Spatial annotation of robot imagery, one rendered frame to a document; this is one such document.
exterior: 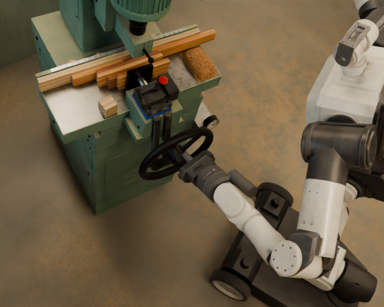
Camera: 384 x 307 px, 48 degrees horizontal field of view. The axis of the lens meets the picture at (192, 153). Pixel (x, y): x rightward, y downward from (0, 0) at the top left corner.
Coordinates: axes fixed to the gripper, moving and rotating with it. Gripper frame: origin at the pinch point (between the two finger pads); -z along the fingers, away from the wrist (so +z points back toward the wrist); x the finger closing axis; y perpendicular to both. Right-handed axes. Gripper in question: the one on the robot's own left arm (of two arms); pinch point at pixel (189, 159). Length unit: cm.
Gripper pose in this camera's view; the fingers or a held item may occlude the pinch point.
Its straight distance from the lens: 135.1
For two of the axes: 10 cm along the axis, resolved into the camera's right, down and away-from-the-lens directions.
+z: 5.2, 4.8, -7.1
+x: 7.8, -6.0, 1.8
